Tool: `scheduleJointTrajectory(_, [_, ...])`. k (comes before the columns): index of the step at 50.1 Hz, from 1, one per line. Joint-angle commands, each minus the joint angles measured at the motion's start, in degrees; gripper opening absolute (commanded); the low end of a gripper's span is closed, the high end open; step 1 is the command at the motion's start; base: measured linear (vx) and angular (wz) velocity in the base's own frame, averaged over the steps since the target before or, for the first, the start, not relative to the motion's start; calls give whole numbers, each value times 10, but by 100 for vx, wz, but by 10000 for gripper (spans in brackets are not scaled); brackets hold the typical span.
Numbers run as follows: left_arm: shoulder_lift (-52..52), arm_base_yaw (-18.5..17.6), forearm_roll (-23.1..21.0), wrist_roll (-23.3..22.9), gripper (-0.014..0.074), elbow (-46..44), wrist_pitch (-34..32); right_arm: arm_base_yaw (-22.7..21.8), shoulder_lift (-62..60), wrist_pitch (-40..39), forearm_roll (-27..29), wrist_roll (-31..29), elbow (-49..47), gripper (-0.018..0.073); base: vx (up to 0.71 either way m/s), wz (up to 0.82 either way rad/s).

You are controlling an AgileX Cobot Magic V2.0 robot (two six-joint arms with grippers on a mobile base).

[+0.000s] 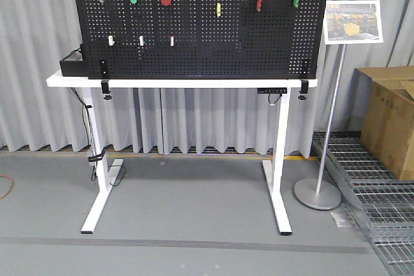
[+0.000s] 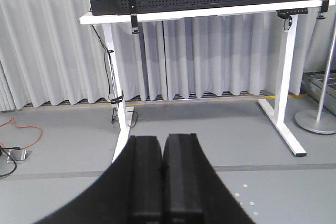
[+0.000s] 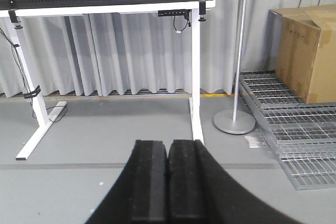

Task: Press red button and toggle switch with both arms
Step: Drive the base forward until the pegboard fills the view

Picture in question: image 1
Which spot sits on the lower red mushroom button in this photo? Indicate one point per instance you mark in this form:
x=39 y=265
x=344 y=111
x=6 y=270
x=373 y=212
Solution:
x=166 y=2

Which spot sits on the desk height control panel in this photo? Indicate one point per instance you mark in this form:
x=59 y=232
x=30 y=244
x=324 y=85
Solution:
x=278 y=90

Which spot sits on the right black panel clamp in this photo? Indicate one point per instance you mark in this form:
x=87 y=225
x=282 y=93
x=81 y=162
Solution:
x=304 y=81

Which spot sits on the black panel clamp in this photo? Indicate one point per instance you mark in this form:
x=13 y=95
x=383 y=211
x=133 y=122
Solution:
x=105 y=80
x=304 y=81

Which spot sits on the left black panel clamp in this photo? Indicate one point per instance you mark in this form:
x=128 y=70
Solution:
x=105 y=80

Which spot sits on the black perforated pegboard panel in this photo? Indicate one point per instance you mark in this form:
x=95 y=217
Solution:
x=241 y=44

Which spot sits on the white standing desk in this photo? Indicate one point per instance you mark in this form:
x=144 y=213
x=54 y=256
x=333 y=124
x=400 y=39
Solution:
x=106 y=176

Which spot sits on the black box on desk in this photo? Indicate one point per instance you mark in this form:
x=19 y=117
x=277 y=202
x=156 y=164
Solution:
x=75 y=64

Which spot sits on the sign stand with photo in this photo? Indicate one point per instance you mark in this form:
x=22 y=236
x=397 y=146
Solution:
x=345 y=23

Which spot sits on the brown cardboard box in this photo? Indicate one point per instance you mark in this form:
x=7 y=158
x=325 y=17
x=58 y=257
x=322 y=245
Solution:
x=388 y=126

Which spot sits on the metal floor grating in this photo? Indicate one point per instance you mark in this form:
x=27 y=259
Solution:
x=381 y=205

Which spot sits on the grey curtain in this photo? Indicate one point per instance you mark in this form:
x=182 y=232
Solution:
x=37 y=34

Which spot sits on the white rocker switch left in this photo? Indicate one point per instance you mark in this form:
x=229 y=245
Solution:
x=111 y=40

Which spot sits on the red toggle switch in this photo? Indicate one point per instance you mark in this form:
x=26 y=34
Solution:
x=259 y=5

